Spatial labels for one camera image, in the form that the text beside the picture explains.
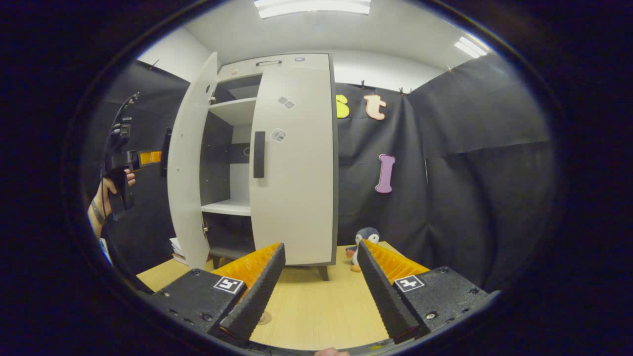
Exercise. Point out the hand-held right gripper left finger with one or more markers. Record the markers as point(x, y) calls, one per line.
point(259, 296)

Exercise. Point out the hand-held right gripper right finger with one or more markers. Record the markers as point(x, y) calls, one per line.
point(385, 296)

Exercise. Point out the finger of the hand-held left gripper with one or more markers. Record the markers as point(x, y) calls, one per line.
point(150, 157)

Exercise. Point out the round wooden coaster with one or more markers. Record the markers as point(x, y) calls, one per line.
point(265, 318)

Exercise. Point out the white cabinet door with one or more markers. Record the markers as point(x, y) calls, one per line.
point(190, 163)
point(301, 188)

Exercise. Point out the white and grey cabinet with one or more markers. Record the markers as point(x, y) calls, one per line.
point(232, 111)

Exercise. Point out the dark wristband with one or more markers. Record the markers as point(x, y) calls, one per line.
point(97, 211)

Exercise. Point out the penguin plush toy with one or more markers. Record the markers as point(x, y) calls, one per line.
point(367, 235)

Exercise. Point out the black backdrop cloth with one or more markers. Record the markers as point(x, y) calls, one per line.
point(470, 198)

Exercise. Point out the long ceiling light panel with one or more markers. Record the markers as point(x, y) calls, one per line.
point(311, 7)

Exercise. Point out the small ceiling light panel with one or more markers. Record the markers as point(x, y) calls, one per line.
point(470, 47)

